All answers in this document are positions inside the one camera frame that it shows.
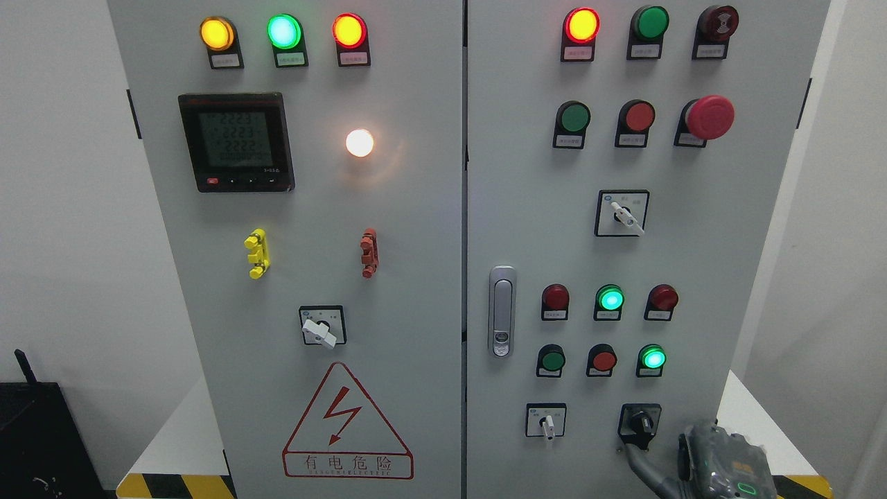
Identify black knob selector switch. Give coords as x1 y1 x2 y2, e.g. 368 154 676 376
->
617 403 662 451

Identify red terminal connector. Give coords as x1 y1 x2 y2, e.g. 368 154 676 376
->
359 227 379 280

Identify dark red indicator light left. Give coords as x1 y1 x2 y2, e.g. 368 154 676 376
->
541 283 570 322

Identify dark red indicator light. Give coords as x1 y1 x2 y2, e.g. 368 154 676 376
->
644 284 679 322
541 283 570 322

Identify white glowing indicator light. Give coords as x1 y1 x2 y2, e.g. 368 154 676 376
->
345 128 375 158

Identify green push button lower left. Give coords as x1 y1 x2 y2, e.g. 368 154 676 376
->
536 344 566 377

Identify grey left cabinet door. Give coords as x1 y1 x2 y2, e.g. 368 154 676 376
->
108 1 463 498

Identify grey cabinet door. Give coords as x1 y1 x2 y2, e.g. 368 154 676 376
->
465 1 830 498
108 1 463 498

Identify lit green indicator light middle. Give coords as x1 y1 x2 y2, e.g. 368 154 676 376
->
593 284 624 320

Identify green push button second row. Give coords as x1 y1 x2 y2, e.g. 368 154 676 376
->
552 99 590 150

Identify yellow terminal connector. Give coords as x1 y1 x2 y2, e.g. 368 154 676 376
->
243 228 270 280

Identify red push button lower middle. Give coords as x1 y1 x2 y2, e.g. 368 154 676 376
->
586 344 618 377

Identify grey right cabinet door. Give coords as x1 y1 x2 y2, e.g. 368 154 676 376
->
465 1 830 498

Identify red electrical danger warning sign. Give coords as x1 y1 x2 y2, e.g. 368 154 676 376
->
281 361 414 480

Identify dark red indicator light right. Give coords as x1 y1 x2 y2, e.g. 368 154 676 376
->
644 284 679 322

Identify black digital power meter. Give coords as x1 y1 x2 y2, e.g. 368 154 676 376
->
177 91 297 193

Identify lit green push button lower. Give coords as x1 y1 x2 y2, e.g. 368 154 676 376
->
635 344 667 378

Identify red push button second row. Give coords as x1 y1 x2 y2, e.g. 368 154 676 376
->
614 99 656 148

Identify red indicator light top left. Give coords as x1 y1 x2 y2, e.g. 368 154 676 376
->
332 12 371 67

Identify red indicator light top right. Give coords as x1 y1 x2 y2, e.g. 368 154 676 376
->
561 6 601 62

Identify green indicator light top left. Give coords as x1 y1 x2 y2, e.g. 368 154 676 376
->
266 13 308 67

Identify red emergency stop button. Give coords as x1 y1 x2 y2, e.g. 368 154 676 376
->
674 94 735 148

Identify green push button top right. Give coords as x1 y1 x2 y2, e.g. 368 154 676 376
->
626 4 669 60

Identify yellow indicator light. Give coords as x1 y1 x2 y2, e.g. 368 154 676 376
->
200 16 244 69

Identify white platform with hazard stripes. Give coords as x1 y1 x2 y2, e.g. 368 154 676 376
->
115 374 834 498

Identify dark red buzzer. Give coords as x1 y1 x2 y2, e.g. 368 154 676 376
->
692 4 740 60

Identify black box with antenna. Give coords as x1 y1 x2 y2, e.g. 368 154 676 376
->
1 349 106 498

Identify silver door lock handle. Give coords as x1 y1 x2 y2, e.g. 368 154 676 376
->
488 265 516 359

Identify white selector switch left door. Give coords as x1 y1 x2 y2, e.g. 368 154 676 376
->
299 304 348 349

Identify white selector switch upper right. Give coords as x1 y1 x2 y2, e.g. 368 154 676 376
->
595 189 650 237

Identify white selector switch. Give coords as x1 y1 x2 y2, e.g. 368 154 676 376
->
595 189 650 237
524 403 568 440

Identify white selector switch bottom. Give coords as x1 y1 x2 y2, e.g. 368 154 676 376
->
524 403 568 440

